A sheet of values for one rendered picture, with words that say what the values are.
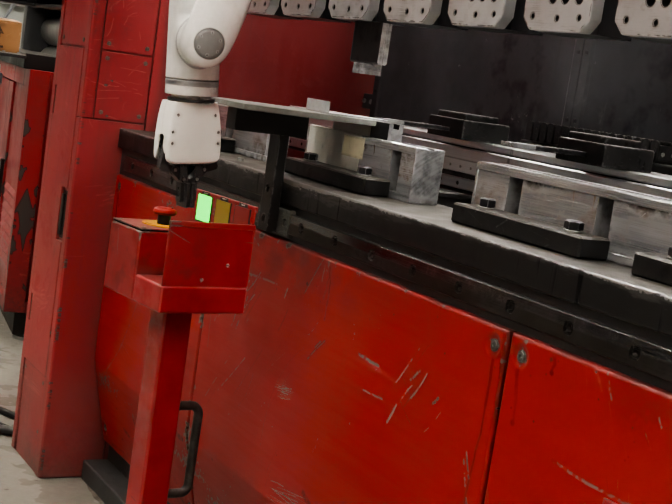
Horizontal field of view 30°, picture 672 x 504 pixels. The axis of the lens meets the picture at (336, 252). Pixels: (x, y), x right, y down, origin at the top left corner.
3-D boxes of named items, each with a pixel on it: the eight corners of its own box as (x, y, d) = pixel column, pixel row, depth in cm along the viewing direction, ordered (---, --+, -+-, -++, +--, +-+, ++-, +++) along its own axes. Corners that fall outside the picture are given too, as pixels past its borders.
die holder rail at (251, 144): (174, 135, 301) (179, 96, 300) (197, 138, 304) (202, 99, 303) (265, 161, 259) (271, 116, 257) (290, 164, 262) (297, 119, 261)
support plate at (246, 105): (201, 100, 227) (202, 94, 227) (327, 116, 240) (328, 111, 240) (244, 109, 211) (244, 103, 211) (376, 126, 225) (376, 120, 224)
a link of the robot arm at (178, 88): (203, 77, 204) (202, 96, 205) (155, 75, 199) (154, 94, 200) (231, 82, 198) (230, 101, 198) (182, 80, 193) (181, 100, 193)
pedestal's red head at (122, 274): (103, 286, 213) (116, 182, 211) (185, 288, 223) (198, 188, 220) (158, 313, 197) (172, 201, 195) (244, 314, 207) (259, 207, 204)
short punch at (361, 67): (348, 71, 236) (355, 21, 234) (357, 73, 237) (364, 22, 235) (375, 75, 227) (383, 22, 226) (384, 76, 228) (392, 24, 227)
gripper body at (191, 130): (207, 91, 205) (203, 159, 207) (151, 89, 199) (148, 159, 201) (231, 95, 199) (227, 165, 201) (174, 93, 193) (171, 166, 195)
